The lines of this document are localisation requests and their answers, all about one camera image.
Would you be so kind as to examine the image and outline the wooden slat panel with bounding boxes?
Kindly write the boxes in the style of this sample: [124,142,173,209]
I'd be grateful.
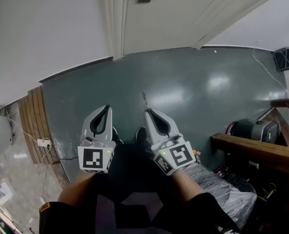
[18,85,70,183]

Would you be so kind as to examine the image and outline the black crate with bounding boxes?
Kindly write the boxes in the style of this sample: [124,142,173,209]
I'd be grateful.
[271,47,289,72]

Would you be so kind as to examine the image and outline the thin white floor cable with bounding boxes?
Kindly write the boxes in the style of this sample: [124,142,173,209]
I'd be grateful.
[252,47,289,92]

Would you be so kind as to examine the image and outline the plastic-wrapped bundle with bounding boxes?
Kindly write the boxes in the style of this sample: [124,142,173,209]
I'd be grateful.
[183,163,258,232]

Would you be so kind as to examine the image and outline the wooden frame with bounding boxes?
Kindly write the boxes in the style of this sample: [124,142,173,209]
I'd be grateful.
[256,97,289,149]

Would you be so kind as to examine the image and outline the white power strip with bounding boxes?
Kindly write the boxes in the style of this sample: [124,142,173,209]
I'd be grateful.
[37,138,53,148]

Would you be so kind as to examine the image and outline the person's black clothing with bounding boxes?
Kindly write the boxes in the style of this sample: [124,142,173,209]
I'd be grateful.
[39,140,241,234]

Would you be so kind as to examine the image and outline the black and grey suitcase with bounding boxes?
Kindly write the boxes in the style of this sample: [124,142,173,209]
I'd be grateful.
[226,118,281,146]

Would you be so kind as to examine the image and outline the yellow-green strap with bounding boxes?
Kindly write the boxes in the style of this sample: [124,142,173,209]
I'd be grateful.
[256,182,277,202]

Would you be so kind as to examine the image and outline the wooden handrail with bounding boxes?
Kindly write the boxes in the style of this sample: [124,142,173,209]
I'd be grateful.
[210,133,289,178]

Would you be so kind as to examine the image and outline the white door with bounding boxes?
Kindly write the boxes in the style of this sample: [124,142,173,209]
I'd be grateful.
[123,0,289,56]

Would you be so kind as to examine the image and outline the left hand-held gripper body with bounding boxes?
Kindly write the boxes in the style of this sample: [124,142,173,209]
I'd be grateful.
[77,129,117,174]

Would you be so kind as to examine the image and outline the white power cable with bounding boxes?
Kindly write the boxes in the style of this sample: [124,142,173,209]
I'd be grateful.
[4,109,53,204]

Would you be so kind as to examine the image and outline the white door frame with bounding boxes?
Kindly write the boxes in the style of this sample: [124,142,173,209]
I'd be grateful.
[104,0,131,61]

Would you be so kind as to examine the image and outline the person's right black shoe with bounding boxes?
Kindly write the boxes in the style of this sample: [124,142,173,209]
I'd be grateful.
[135,126,147,144]

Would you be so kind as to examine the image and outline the person's left forearm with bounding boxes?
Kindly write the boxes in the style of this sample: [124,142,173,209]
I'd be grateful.
[57,171,106,206]

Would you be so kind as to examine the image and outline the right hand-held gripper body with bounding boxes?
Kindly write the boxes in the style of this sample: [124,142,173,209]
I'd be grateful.
[150,132,197,176]

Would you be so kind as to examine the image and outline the person's right forearm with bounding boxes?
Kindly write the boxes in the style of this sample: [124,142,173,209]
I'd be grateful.
[170,169,206,202]

